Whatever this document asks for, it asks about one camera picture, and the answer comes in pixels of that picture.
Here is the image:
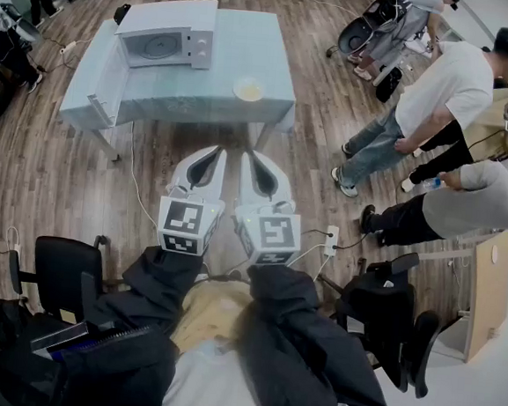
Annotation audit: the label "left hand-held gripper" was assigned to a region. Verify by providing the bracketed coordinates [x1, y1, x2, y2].
[155, 142, 230, 258]

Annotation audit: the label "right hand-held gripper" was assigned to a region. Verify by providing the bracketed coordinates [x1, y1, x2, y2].
[229, 148, 309, 269]

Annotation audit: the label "white plate of food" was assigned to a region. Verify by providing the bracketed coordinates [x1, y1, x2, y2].
[232, 76, 266, 103]

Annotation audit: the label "white microwave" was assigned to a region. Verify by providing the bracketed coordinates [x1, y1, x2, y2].
[58, 0, 219, 142]

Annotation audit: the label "person's left forearm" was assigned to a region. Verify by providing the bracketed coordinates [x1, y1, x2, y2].
[117, 242, 210, 327]

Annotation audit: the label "person's right forearm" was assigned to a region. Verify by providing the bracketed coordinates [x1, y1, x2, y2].
[241, 262, 333, 337]

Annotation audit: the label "black box behind microwave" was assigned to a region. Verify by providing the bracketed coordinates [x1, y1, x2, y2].
[113, 3, 132, 26]

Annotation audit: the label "person's beige trousers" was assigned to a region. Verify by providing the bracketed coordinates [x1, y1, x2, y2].
[169, 277, 257, 358]

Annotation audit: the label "table with pale blue cloth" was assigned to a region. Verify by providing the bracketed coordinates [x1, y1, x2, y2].
[55, 0, 305, 178]

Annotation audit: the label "black bag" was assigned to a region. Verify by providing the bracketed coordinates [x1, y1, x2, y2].
[373, 65, 405, 106]

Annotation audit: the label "black office chair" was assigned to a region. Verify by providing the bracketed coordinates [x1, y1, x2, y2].
[328, 245, 448, 401]
[2, 228, 113, 323]

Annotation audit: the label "black round machine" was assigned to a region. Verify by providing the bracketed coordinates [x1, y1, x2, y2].
[326, 0, 409, 65]

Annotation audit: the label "person's white shirt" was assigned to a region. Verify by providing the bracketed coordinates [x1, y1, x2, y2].
[157, 334, 279, 406]

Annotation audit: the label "wooden desk panel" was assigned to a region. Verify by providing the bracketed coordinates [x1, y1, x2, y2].
[454, 226, 508, 367]

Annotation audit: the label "black chair with dark jacket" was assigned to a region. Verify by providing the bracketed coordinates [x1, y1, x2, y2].
[0, 297, 77, 406]

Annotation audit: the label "long white cable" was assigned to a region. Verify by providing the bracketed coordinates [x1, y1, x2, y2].
[121, 120, 170, 231]

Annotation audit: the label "short white cable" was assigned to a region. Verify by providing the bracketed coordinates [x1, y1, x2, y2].
[285, 239, 336, 286]

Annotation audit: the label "black cable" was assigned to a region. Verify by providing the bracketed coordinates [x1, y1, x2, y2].
[334, 229, 370, 254]

